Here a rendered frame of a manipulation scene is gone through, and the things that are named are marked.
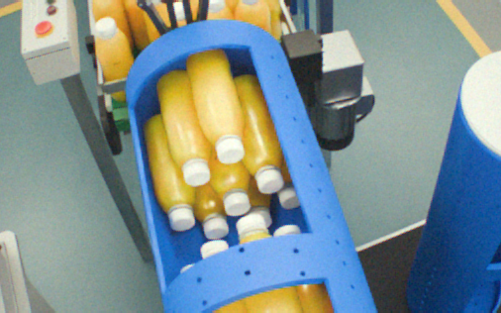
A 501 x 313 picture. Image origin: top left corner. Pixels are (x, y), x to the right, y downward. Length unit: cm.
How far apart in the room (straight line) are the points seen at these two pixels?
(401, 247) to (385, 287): 14
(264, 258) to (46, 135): 192
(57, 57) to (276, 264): 71
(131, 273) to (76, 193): 39
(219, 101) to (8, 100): 191
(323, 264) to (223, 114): 30
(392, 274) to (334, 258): 116
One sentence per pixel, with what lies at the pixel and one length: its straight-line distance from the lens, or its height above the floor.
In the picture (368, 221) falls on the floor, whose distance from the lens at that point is 228.
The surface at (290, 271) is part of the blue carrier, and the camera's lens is 83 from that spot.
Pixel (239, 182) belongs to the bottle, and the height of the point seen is 108.
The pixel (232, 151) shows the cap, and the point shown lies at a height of 117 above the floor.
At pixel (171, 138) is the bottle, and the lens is 107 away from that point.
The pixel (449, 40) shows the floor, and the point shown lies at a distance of 283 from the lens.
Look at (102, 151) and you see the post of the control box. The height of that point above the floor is 63.
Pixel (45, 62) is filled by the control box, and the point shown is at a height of 106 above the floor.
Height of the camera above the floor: 199
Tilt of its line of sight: 55 degrees down
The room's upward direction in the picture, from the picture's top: 8 degrees counter-clockwise
